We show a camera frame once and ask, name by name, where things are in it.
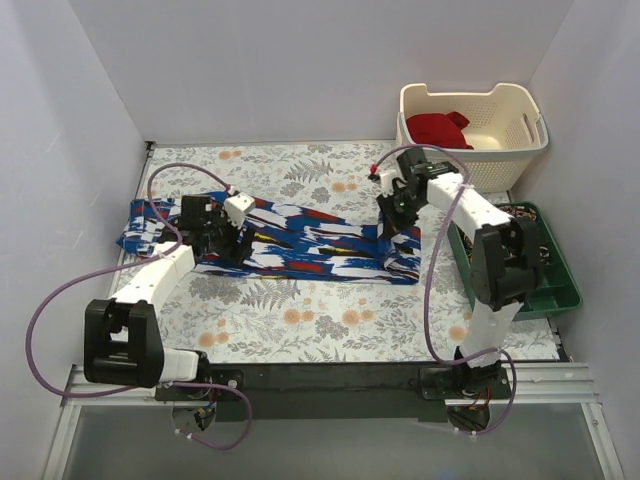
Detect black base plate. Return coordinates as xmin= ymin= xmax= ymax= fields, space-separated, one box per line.
xmin=154 ymin=362 xmax=514 ymax=424

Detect floral table mat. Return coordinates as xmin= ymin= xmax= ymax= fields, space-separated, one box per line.
xmin=97 ymin=140 xmax=561 ymax=365

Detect brown patterned rolled belt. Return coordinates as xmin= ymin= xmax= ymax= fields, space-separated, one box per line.
xmin=499 ymin=204 xmax=538 ymax=223

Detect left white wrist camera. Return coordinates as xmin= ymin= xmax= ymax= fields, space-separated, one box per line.
xmin=223 ymin=192 xmax=255 ymax=229

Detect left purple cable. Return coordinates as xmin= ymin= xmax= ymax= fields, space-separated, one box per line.
xmin=25 ymin=162 xmax=253 ymax=450

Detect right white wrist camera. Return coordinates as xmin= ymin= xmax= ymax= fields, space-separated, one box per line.
xmin=368 ymin=164 xmax=402 ymax=197

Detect cream plastic laundry basket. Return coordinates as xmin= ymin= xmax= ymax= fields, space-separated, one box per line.
xmin=396 ymin=83 xmax=549 ymax=193

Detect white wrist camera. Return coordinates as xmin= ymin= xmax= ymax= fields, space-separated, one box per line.
xmin=223 ymin=192 xmax=255 ymax=229
xmin=368 ymin=164 xmax=402 ymax=197

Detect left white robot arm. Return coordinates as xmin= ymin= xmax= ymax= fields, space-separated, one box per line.
xmin=84 ymin=193 xmax=255 ymax=400

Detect aluminium rail frame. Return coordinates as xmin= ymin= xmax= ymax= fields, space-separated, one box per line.
xmin=67 ymin=362 xmax=600 ymax=405

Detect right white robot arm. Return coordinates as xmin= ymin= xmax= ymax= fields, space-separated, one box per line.
xmin=369 ymin=144 xmax=543 ymax=398

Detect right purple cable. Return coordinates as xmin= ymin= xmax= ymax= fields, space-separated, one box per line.
xmin=372 ymin=144 xmax=516 ymax=436

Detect blue patterned trousers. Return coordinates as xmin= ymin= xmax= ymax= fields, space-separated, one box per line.
xmin=117 ymin=191 xmax=421 ymax=285

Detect purple cable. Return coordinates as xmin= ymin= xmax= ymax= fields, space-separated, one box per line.
xmin=372 ymin=144 xmax=516 ymax=436
xmin=25 ymin=162 xmax=253 ymax=450

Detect red garment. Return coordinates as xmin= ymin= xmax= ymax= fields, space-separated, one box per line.
xmin=406 ymin=111 xmax=473 ymax=150

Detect green compartment tray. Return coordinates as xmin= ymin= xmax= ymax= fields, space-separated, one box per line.
xmin=447 ymin=201 xmax=582 ymax=321

